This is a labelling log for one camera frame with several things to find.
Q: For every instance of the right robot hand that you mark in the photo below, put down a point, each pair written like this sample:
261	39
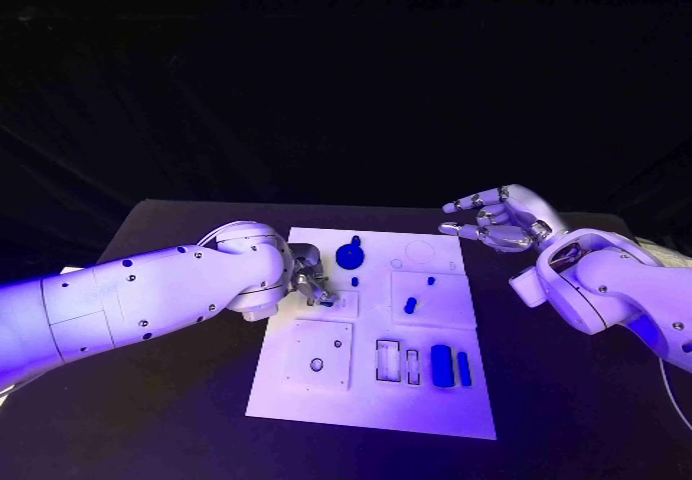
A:
508	221

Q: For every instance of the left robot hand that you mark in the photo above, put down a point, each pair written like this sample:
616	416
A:
309	277

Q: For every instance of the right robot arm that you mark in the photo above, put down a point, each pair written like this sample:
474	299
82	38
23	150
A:
610	292

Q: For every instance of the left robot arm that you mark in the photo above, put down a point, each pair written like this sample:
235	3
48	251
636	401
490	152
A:
151	296

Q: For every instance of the white task board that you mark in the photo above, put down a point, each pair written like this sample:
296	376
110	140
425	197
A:
372	337

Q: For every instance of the blue gear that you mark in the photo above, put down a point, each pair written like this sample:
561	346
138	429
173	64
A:
349	254

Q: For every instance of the blue plug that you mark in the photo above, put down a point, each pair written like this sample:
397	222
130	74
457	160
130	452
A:
409	305

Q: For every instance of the thick long blue cylinder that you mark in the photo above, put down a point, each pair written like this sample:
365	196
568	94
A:
441	365

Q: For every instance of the thin long blue cylinder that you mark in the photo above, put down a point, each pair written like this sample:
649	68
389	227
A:
463	369

